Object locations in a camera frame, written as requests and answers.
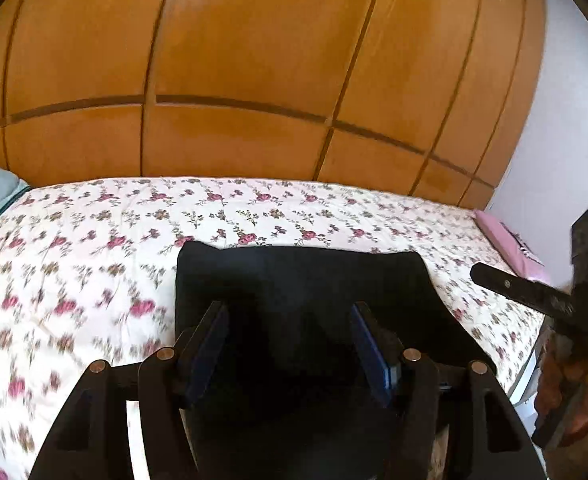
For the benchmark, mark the wooden wardrobe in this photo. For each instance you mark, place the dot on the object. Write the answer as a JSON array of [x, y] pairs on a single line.
[[223, 60]]

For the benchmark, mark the black pants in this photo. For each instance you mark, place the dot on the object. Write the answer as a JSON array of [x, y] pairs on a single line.
[[299, 280]]

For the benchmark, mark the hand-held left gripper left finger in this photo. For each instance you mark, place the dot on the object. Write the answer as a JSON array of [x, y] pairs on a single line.
[[208, 355]]

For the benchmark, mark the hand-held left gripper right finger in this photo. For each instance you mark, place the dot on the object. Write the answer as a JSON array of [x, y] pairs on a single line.
[[371, 355]]

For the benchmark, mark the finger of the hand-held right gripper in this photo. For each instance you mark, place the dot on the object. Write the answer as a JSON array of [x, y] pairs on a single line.
[[514, 287]]

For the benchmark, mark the floral bed sheet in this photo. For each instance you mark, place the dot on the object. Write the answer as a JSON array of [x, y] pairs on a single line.
[[73, 260]]

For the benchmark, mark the person's right hand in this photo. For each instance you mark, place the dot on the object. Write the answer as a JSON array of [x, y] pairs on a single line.
[[566, 380]]

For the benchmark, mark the pink pillow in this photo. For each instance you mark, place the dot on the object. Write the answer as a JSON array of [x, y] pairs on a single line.
[[501, 235]]

